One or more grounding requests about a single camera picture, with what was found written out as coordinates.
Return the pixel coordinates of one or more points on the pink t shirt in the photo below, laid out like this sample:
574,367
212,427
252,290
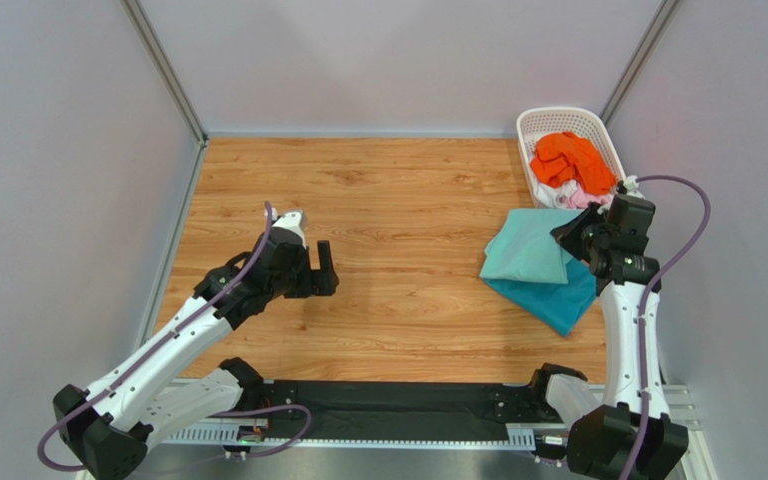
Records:
572,195

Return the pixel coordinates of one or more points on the orange t shirt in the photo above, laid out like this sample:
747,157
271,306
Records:
564,156

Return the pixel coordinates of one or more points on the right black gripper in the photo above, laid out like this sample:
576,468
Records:
580,230

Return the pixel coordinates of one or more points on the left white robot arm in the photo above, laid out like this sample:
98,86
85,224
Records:
112,424

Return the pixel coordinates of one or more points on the teal green t shirt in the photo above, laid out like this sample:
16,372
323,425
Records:
524,250

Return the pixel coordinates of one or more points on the blue t shirt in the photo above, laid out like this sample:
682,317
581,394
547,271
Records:
560,306

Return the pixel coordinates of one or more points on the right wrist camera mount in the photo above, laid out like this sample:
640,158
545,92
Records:
628,186

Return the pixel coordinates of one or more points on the white t shirt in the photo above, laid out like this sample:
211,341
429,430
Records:
554,197

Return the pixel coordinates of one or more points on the white plastic laundry basket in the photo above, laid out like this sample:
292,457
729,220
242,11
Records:
533,124

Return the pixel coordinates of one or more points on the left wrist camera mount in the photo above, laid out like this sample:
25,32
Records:
294,221

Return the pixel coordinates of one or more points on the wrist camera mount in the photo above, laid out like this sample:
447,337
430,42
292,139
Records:
628,186
294,221

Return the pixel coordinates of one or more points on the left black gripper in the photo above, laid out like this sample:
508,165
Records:
316,282

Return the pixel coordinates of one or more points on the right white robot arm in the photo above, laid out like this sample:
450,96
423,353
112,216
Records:
628,433

